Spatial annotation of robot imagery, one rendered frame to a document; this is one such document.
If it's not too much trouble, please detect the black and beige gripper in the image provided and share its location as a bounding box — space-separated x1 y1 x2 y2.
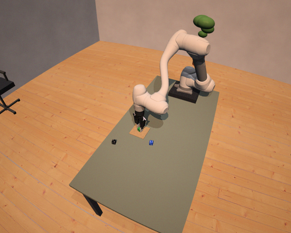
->
133 111 147 132

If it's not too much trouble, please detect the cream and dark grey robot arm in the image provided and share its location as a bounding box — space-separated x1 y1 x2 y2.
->
132 30 215 115

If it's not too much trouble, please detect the orange mat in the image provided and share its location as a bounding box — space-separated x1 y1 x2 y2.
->
129 124 150 139

